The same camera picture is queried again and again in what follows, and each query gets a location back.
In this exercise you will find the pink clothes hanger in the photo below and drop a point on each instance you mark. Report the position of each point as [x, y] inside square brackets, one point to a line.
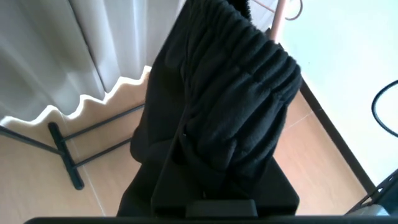
[277, 21]

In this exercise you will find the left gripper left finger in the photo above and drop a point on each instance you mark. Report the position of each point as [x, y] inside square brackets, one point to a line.
[171, 186]

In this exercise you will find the beige curtain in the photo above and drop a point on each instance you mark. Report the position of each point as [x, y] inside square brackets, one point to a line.
[46, 46]

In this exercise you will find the black clothes rack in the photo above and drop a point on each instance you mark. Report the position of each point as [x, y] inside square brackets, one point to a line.
[66, 155]

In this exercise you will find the black shorts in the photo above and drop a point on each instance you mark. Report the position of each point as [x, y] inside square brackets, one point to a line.
[233, 93]

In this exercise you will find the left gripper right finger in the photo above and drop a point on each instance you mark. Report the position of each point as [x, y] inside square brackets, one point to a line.
[280, 193]

